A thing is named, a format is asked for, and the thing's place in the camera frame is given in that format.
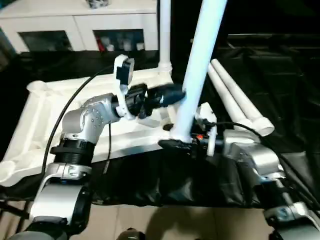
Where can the black work mat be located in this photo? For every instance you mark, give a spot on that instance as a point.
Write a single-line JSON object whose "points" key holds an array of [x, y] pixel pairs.
{"points": [[280, 85]]}

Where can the black flat screen panel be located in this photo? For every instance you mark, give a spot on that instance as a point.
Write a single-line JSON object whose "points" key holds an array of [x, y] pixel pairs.
{"points": [[275, 36]]}

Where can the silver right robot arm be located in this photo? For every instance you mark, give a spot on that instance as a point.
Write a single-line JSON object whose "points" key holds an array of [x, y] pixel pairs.
{"points": [[255, 160]]}

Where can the grey left robot leg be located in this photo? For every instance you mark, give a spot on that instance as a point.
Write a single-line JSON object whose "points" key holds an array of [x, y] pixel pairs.
{"points": [[131, 235]]}

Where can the white plastic table leg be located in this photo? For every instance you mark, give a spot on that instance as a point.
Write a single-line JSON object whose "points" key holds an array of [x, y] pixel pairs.
{"points": [[227, 102], [200, 65], [165, 35], [245, 102]]}

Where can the white glass-door cabinet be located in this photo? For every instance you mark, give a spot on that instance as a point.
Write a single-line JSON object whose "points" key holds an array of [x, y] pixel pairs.
{"points": [[55, 25]]}

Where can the black metal floor frame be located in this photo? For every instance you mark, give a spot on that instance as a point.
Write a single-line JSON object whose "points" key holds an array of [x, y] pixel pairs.
{"points": [[12, 207]]}

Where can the small dark grey object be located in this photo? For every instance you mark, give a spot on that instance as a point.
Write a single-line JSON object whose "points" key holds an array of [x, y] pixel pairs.
{"points": [[98, 3]]}

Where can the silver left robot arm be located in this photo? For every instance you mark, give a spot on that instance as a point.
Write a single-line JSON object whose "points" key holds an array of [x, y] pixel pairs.
{"points": [[82, 125]]}

